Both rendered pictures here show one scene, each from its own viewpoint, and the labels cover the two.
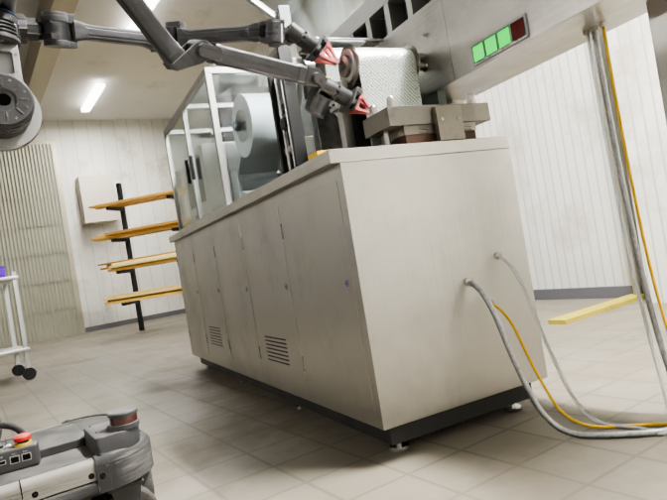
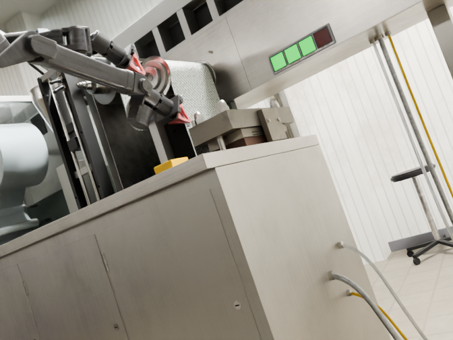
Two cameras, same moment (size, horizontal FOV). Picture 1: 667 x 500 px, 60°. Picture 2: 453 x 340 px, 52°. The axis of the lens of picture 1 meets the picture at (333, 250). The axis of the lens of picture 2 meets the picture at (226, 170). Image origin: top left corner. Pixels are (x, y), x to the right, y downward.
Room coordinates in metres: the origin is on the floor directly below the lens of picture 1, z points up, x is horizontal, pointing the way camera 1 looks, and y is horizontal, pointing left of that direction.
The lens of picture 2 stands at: (0.61, 0.46, 0.76)
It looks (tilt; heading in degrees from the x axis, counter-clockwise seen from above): 4 degrees up; 332
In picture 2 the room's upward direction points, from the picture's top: 19 degrees counter-clockwise
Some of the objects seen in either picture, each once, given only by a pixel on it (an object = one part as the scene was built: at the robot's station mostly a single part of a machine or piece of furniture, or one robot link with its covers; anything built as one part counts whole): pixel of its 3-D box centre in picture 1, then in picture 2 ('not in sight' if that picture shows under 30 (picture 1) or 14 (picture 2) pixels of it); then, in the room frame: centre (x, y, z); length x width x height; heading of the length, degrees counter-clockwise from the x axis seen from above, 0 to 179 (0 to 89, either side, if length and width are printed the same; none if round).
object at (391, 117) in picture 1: (427, 120); (245, 125); (1.94, -0.38, 1.00); 0.40 x 0.16 x 0.06; 116
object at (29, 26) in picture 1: (22, 29); not in sight; (1.78, 0.83, 1.45); 0.09 x 0.08 x 0.12; 33
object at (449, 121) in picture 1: (449, 122); (273, 124); (1.86, -0.43, 0.96); 0.10 x 0.03 x 0.11; 116
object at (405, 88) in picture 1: (393, 99); (202, 108); (2.03, -0.29, 1.11); 0.23 x 0.01 x 0.18; 116
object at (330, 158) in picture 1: (281, 207); (48, 240); (2.89, 0.22, 0.88); 2.52 x 0.66 x 0.04; 26
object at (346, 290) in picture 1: (298, 296); (81, 334); (2.90, 0.21, 0.43); 2.52 x 0.64 x 0.86; 26
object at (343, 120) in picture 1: (342, 125); (157, 137); (2.04, -0.10, 1.05); 0.06 x 0.05 x 0.31; 116
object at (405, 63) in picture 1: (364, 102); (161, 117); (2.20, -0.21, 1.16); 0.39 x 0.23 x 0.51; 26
